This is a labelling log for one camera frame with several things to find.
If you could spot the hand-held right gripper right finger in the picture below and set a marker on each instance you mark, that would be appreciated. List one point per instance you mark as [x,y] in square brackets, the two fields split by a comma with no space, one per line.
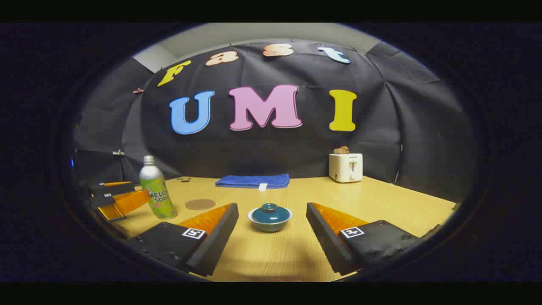
[326,239]

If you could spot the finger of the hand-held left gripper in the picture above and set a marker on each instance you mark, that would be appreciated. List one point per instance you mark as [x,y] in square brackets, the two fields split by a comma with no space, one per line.
[101,201]
[116,187]

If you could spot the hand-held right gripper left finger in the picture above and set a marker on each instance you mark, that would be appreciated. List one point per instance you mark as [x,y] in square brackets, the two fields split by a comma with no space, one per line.
[216,241]

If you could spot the round brown coaster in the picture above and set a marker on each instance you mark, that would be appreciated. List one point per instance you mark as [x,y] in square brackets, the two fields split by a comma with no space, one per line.
[200,204]

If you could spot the silver green label water bottle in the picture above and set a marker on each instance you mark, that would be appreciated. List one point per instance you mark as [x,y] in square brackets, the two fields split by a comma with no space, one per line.
[159,195]

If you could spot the teal teacup lid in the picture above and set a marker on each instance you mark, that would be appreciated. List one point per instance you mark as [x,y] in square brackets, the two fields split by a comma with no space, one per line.
[269,215]

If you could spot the folded blue towel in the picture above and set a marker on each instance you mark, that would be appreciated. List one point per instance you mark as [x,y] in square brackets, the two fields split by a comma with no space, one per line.
[252,181]

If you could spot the white toaster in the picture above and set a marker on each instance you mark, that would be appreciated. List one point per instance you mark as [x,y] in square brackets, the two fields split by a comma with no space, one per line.
[345,168]

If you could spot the bread slice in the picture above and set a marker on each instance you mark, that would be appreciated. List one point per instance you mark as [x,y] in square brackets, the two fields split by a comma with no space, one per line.
[341,150]

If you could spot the black backdrop cloth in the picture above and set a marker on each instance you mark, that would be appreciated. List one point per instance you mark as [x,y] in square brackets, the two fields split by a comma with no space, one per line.
[262,148]

